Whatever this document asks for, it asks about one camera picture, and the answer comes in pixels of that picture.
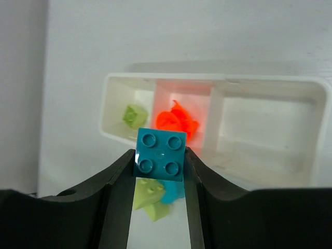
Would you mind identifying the white three-compartment tray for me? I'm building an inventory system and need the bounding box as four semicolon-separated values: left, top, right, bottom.
100;73;331;189

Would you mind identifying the light green lego brick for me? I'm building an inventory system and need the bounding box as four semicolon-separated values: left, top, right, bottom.
122;104;148;130

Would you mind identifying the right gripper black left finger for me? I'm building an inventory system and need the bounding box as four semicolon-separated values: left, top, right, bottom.
1;149;135;248

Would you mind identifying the orange round lego piece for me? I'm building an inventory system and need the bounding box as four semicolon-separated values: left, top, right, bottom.
155;100;200;142

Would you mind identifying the teal square lego brick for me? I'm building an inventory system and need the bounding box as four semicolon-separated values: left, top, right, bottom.
133;128;186;182

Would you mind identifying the teal green lego stack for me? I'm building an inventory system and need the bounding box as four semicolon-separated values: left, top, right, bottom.
132;178;185;222

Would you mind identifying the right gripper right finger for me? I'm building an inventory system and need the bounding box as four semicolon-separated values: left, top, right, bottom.
184;148;331;248

